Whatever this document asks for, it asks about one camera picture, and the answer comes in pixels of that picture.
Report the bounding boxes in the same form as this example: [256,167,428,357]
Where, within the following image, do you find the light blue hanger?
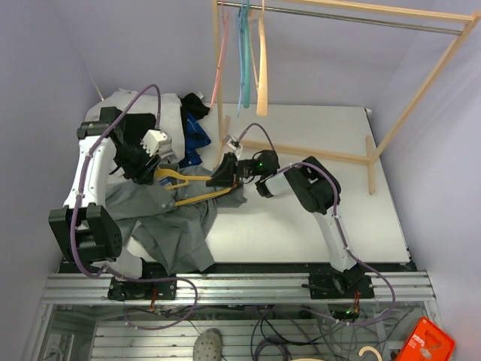
[234,0,251,117]

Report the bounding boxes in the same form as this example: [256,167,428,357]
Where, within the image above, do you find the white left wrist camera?
[140,129,172,156]

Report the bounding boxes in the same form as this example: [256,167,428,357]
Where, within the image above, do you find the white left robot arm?
[48,107,160,299]

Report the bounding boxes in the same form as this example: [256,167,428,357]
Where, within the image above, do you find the orange plastic case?
[395,317,456,361]

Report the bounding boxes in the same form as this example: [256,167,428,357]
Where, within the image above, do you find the aluminium rail frame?
[24,264,442,360]

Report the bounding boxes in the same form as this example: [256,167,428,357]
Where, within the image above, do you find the purple floor cable loop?
[123,277,200,332]

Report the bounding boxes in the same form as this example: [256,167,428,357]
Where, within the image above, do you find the black garment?
[180,93,210,121]

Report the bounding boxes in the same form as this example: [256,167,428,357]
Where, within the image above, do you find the grey shirt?
[106,180,247,275]

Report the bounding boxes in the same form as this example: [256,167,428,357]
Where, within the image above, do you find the natural wooden hanger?
[256,0,268,117]

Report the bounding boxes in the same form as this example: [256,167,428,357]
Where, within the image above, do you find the yellow hanger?
[154,168,233,207]

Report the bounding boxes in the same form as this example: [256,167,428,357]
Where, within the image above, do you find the wooden clothes rack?
[216,1,480,195]

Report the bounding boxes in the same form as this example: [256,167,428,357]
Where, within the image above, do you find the pink wire hanger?
[210,1,230,110]

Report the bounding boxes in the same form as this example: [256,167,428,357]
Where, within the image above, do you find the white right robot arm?
[206,150,364,298]

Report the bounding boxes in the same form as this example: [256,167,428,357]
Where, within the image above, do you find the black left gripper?
[115,138,164,187]

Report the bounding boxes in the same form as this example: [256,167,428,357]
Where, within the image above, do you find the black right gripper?
[205,152,262,188]

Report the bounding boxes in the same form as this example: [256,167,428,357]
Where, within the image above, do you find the beige curved hanger piece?
[358,346,383,361]

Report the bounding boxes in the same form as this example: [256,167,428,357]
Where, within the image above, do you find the grey perforated shoe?
[192,328,223,361]

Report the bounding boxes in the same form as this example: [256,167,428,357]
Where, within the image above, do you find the white shirt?
[85,89,185,163]

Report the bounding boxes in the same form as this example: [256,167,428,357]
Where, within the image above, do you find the teal hanger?
[238,0,255,108]

